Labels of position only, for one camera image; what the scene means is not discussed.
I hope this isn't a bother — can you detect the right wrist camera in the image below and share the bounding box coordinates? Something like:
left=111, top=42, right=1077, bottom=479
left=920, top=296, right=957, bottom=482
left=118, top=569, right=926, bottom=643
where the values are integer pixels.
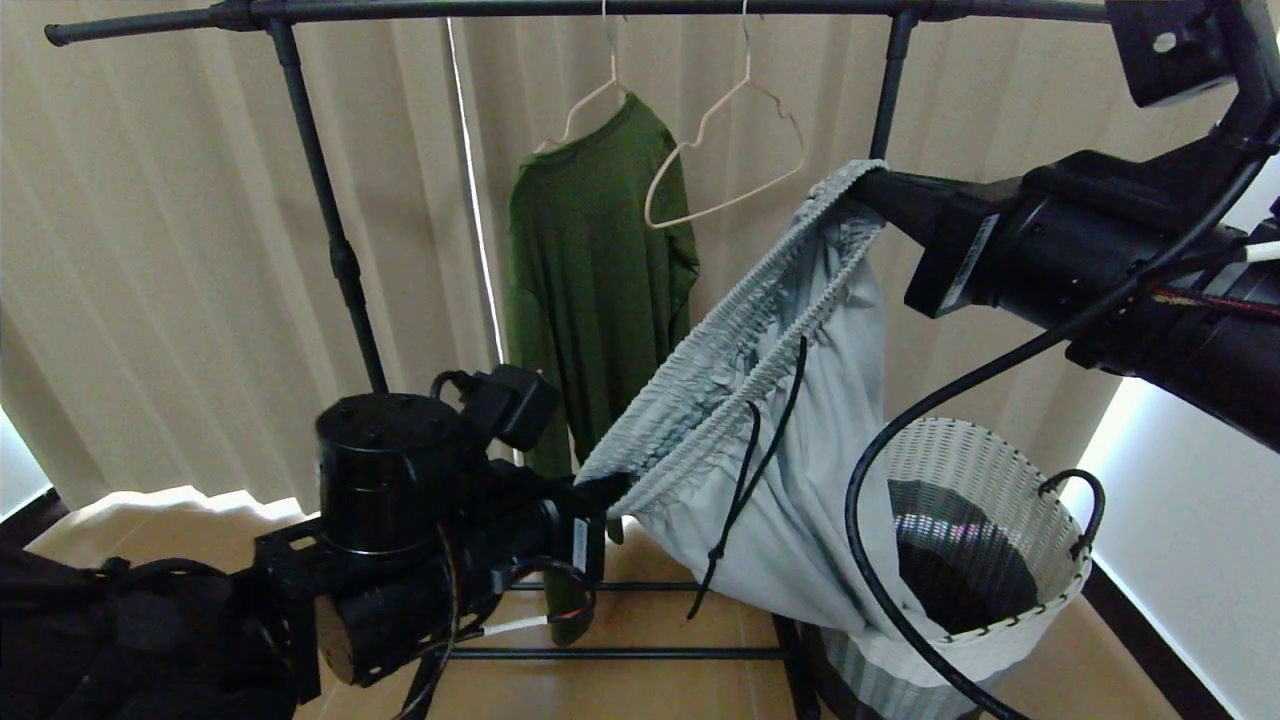
left=1105, top=0, right=1280, bottom=141

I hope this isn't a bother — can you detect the white laundry basket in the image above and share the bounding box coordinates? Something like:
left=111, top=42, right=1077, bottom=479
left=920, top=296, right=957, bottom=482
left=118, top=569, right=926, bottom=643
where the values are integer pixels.
left=800, top=418, right=1106, bottom=720

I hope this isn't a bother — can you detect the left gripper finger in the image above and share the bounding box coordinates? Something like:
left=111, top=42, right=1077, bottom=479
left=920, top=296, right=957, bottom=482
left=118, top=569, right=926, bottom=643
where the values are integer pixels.
left=575, top=472, right=633, bottom=516

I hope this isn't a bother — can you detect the black clothes rack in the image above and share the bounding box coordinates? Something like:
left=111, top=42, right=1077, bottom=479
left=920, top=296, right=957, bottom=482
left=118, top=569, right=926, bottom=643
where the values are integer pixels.
left=45, top=0, right=1111, bottom=720

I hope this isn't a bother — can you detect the green long-sleeved shirt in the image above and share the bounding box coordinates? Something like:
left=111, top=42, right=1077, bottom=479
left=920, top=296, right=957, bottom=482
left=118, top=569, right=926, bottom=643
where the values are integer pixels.
left=503, top=93, right=701, bottom=646

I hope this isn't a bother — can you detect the beige curtain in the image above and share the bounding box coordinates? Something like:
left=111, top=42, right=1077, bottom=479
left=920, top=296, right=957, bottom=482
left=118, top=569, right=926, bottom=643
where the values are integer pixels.
left=0, top=0, right=1280, bottom=531

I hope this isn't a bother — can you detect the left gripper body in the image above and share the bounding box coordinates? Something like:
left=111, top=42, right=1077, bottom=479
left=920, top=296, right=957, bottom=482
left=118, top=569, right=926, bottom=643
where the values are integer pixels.
left=480, top=495, right=609, bottom=601

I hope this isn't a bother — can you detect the pink clothes hanger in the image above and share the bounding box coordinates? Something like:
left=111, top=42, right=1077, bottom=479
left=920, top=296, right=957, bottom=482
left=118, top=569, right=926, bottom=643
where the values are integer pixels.
left=535, top=0, right=636, bottom=156
left=645, top=0, right=806, bottom=231

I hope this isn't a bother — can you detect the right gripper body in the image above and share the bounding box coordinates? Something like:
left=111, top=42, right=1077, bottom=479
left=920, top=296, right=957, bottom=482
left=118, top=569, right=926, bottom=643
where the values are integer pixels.
left=905, top=180, right=1101, bottom=321

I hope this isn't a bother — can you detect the pale grey garment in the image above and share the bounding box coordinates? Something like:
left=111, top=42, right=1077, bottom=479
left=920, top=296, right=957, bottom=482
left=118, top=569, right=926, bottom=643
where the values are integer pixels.
left=575, top=160, right=1001, bottom=641

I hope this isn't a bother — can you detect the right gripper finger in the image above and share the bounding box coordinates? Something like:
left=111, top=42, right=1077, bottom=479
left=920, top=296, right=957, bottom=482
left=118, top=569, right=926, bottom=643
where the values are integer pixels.
left=850, top=168, right=961, bottom=246

